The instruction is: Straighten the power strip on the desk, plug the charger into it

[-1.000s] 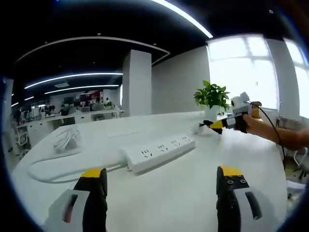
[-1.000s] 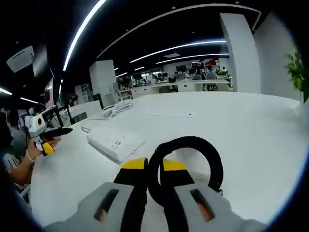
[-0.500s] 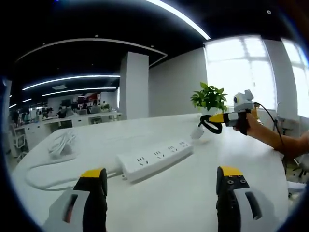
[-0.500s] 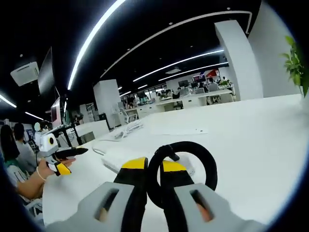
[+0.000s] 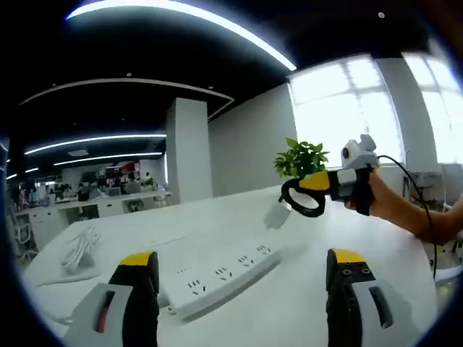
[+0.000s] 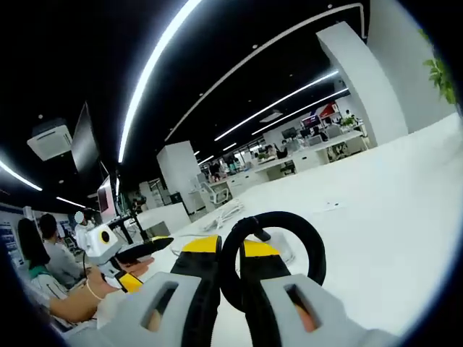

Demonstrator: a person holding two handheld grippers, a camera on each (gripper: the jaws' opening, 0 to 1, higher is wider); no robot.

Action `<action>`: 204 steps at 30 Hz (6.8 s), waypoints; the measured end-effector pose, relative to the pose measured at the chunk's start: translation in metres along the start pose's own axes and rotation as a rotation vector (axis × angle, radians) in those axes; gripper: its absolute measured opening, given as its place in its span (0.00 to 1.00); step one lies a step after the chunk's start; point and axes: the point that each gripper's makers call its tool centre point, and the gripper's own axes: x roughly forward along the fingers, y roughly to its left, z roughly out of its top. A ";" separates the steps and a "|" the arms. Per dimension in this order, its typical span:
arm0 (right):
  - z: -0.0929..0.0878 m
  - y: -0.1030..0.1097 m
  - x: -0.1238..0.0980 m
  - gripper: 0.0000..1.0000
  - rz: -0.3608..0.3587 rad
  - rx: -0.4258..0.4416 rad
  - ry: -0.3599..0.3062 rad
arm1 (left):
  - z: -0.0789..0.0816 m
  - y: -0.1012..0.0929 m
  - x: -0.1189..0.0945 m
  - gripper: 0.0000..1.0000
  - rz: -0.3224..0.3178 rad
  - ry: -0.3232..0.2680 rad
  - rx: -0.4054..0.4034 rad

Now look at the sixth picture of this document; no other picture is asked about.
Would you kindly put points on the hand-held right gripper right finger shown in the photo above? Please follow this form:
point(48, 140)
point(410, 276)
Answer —
point(282, 325)

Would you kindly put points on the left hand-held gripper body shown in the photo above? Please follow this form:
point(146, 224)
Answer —
point(101, 242)

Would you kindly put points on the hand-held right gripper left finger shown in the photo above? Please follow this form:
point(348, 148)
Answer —
point(144, 300)

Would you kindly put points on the white power strip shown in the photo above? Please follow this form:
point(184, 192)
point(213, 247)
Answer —
point(284, 246)

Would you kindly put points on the person's left hand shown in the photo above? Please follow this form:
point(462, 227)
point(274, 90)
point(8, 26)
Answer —
point(105, 287)

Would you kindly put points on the monitor on black stand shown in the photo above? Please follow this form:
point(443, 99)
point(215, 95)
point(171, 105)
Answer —
point(106, 199)

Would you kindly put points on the person's body in striped shirt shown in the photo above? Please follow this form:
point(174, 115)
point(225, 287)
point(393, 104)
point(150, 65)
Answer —
point(43, 285)

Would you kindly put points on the white office chair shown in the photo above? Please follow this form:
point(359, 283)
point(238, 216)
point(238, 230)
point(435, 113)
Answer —
point(217, 195)

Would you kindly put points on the large black screen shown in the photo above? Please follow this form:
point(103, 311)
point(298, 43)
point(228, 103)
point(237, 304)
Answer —
point(85, 144)

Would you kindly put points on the ceiling air conditioner unit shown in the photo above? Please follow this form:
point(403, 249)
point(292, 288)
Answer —
point(50, 141)

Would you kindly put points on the row of white office desks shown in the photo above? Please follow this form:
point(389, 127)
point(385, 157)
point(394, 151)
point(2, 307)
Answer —
point(307, 155)

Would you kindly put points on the group of office workers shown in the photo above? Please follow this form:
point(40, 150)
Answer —
point(285, 144)

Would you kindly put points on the green potted plant white pot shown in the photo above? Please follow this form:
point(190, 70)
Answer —
point(443, 79)

